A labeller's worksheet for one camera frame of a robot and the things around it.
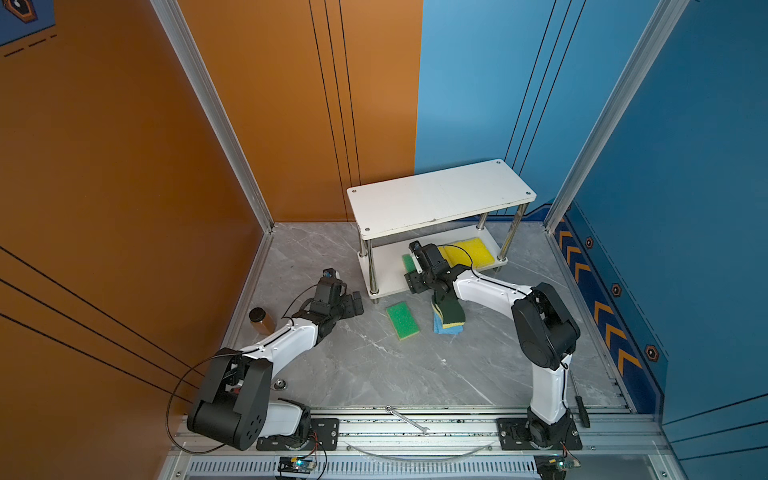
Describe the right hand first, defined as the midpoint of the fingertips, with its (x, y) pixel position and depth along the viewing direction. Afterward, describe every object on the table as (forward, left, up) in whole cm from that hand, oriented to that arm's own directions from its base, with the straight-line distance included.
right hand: (416, 274), depth 97 cm
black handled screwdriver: (-39, -42, -7) cm, 58 cm away
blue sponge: (-16, -6, -4) cm, 18 cm away
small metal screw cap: (-33, +38, -5) cm, 50 cm away
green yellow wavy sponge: (-14, -10, 0) cm, 17 cm away
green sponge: (-14, +4, -5) cm, 15 cm away
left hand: (-8, +21, 0) cm, 23 cm away
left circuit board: (-50, +31, -8) cm, 59 cm away
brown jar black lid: (-17, +45, +2) cm, 48 cm away
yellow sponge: (+9, -22, +1) cm, 24 cm away
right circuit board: (-50, -30, -9) cm, 59 cm away
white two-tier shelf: (+4, -15, +27) cm, 31 cm away
